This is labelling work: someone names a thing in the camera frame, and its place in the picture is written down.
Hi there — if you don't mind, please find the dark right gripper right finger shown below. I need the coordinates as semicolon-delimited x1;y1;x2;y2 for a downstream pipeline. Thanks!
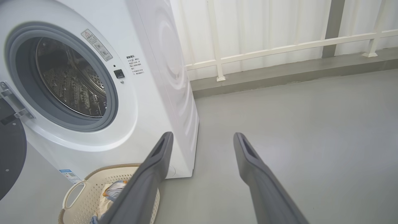
233;133;308;224

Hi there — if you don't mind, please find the white metal railing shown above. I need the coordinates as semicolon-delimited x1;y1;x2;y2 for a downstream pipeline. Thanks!
183;0;398;82

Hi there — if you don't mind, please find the blue patterned clothing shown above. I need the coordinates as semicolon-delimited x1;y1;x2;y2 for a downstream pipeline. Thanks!
90;180;128;224

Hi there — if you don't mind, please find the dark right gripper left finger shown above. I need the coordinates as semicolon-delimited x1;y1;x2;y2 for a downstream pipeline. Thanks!
99;132;174;224

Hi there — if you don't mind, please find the metal door hinge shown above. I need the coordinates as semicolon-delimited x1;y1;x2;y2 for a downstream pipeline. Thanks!
0;82;35;125

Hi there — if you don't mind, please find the blue energy label sticker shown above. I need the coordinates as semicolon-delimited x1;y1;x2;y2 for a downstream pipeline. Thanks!
59;169;82;184

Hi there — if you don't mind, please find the perforated steel washer drum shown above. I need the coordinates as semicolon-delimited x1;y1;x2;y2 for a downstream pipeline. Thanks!
36;37;108;118

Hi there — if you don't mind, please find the round black glass washer door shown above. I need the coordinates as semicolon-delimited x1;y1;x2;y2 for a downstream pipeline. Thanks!
0;100;27;201

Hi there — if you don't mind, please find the cream cloth garment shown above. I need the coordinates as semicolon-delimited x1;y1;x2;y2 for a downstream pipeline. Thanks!
96;184;116;220

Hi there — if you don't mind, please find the grey warning sticker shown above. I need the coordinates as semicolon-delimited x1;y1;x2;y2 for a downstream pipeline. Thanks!
81;29;113;61

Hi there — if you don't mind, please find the white front-load washing machine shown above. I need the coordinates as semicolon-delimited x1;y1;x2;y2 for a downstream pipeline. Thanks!
0;0;199;181

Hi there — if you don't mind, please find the cream perforated laundry basket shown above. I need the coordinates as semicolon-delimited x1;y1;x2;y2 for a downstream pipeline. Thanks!
58;164;160;224

